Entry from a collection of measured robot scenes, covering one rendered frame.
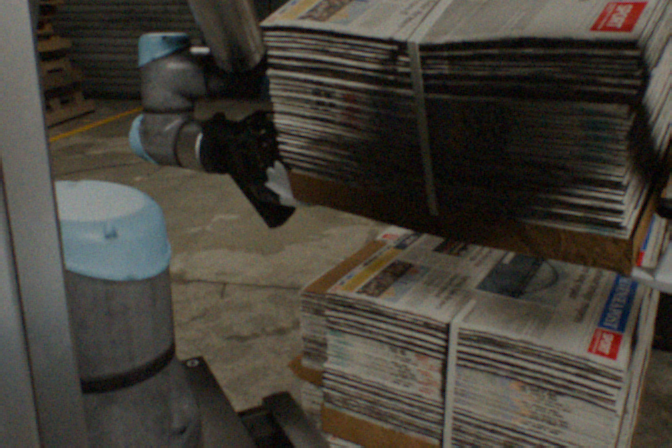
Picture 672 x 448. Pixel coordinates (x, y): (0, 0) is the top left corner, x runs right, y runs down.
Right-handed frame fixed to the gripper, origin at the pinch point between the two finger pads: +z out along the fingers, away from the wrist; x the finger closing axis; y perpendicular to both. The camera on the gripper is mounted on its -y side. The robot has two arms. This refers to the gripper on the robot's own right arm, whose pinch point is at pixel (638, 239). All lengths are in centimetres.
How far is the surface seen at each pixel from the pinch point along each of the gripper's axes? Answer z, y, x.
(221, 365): 135, -118, -33
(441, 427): 19.6, -27.7, 10.8
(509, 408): 11.5, -22.9, 7.9
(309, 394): 68, -71, -10
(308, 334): 68, -57, -16
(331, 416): 35.8, -30.9, 13.7
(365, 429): 30.4, -31.2, 13.3
